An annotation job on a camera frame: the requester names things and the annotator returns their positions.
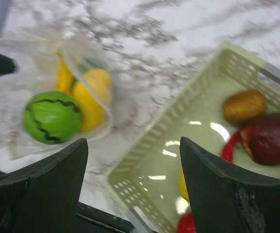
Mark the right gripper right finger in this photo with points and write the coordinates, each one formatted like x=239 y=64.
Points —
x=226 y=198

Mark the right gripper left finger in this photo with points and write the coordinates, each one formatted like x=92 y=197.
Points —
x=43 y=197

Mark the red chili pepper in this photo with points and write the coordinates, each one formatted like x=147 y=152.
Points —
x=228 y=149

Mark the clear zip top bag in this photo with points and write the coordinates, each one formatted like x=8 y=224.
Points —
x=37 y=66

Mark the yellow banana bunch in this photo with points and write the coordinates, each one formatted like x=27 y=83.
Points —
x=65 y=77

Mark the green watermelon toy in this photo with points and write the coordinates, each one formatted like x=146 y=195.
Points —
x=52 y=117

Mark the yellow lemon toy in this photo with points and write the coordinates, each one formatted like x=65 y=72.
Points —
x=92 y=112

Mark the green bell pepper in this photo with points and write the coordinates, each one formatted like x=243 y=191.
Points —
x=92 y=63

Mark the yellow green mango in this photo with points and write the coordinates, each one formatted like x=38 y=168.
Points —
x=183 y=188

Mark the red apple toy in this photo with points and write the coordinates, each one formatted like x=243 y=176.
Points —
x=186 y=224

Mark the dark red mango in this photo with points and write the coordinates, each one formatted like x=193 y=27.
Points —
x=260 y=138

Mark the pale green plastic basket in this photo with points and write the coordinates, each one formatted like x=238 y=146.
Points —
x=146 y=181

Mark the brown pear toy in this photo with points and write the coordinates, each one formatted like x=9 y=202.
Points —
x=244 y=106

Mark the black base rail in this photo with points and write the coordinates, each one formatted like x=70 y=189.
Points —
x=92 y=220

